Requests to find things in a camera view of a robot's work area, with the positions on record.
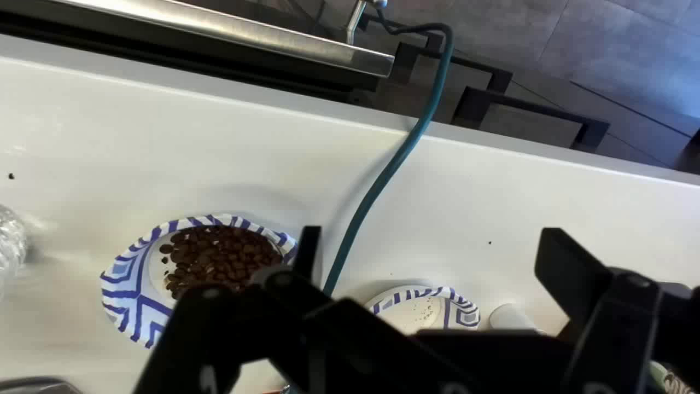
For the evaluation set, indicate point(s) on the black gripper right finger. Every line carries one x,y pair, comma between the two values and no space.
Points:
619,329

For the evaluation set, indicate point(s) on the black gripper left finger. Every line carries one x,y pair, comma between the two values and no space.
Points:
220,336

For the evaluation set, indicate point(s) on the black metal frame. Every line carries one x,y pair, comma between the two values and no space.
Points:
538,109
467,64

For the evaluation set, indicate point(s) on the pile of coffee beans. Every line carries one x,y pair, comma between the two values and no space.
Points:
220,259

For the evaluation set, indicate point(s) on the blue patterned paper plate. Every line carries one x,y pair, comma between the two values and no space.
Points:
438,310
131,291

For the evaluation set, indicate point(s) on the silver metal rail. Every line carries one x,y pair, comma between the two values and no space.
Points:
255,33

